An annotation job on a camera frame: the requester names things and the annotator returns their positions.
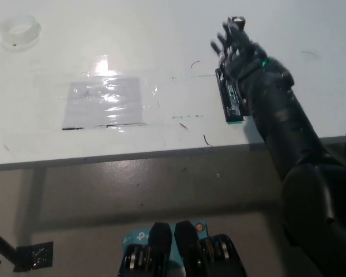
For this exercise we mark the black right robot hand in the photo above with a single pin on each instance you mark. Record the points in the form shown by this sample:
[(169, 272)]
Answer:
[(245, 60)]

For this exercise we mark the black stapler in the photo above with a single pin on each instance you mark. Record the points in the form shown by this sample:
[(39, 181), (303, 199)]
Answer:
[(232, 98)]

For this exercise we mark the black stand leg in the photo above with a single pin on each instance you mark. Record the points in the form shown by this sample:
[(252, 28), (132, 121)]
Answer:
[(1, 241)]

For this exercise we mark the black floor tape patch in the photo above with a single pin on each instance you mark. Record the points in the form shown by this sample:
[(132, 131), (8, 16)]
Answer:
[(34, 256)]

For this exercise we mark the green tape piece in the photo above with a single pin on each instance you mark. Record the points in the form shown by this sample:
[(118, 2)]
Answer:
[(235, 122)]

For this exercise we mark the grey table leg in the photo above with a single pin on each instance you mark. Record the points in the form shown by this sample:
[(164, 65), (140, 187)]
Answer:
[(34, 202)]

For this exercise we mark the clear plastic sheet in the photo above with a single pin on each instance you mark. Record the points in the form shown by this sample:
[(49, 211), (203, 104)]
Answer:
[(103, 101)]

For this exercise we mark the clear plastic film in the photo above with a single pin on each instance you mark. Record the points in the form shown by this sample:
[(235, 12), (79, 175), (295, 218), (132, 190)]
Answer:
[(52, 95)]

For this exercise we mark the clear tape roll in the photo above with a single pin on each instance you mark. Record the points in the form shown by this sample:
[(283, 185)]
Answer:
[(19, 32)]

